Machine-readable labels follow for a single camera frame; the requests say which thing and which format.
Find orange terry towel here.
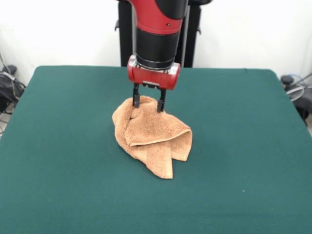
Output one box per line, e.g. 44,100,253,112
112,96,193,180

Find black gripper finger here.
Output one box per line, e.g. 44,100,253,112
131,82,141,108
156,88,167,113

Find black robot pedestal frame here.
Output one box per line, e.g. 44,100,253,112
114,0,213,68

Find dark green table cloth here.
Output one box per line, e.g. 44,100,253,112
0,65,312,234

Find black cable bundle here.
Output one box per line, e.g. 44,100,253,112
0,72,27,115

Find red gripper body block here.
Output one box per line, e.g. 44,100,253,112
126,55,181,91

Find black equipment block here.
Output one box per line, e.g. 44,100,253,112
291,91,312,127

